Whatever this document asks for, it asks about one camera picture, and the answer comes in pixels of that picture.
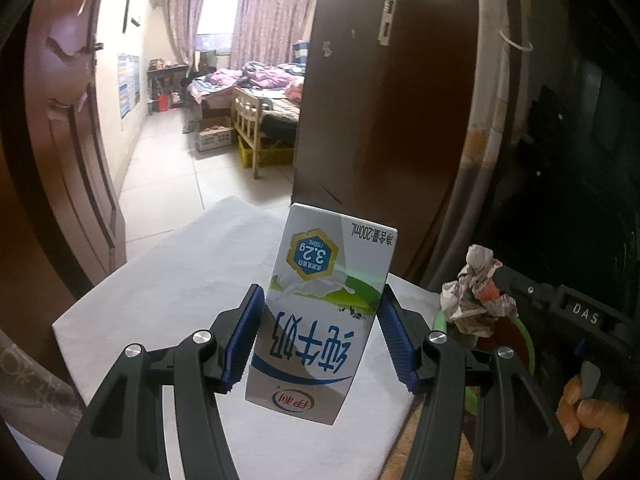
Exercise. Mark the white milk carton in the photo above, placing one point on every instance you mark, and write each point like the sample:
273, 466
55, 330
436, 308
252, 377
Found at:
320, 310

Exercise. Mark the white cardboard box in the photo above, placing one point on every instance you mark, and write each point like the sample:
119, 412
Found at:
215, 137

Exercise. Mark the bed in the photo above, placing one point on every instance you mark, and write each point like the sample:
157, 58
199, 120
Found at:
280, 112

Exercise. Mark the purple blanket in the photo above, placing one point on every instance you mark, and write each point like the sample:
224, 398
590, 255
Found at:
270, 77

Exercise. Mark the metal latch plate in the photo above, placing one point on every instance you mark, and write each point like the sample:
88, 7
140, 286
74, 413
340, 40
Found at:
387, 17

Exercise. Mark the green trash bin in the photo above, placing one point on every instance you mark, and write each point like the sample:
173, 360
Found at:
527, 345

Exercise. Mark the grey shoes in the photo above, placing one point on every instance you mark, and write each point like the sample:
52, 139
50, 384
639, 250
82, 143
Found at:
188, 127

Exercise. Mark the brown paper ball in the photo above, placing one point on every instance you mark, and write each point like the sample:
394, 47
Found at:
470, 300

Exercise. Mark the black wall hanging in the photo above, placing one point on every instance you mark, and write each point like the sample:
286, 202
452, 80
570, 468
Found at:
128, 2

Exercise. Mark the floral patterned cloth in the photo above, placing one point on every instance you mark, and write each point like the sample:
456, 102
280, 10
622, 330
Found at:
35, 390

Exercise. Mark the pink patterned curtain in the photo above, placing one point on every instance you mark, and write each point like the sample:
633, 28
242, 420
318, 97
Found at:
272, 20
185, 15

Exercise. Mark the person's right hand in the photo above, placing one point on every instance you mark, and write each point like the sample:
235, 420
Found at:
590, 420

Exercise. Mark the wall poster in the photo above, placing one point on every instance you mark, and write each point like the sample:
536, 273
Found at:
129, 85

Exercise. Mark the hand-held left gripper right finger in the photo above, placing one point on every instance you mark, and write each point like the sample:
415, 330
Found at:
397, 345

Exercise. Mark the dark wooden desk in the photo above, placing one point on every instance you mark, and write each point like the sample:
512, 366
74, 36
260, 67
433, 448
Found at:
167, 69

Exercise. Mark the yellow plastic crate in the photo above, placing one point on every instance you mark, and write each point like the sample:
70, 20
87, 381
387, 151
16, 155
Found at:
275, 156

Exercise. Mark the blue plaid pillow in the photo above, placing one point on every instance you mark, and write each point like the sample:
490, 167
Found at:
301, 51

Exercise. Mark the pink pillow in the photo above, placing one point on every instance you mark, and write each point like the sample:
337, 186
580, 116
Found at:
295, 91

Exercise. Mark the dark brown door with latch plate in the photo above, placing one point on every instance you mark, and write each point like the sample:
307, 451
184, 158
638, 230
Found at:
400, 135

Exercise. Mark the white wall hook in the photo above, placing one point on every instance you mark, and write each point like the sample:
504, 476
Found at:
517, 44

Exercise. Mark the wooden chair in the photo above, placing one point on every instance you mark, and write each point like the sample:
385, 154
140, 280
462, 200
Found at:
247, 110

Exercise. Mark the window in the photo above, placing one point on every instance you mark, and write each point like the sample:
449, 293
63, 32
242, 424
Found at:
217, 10

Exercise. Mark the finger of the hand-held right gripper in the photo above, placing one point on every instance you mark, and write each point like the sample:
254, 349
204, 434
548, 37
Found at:
530, 290

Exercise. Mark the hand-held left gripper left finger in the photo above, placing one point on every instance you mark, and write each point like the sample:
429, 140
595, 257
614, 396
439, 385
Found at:
242, 340

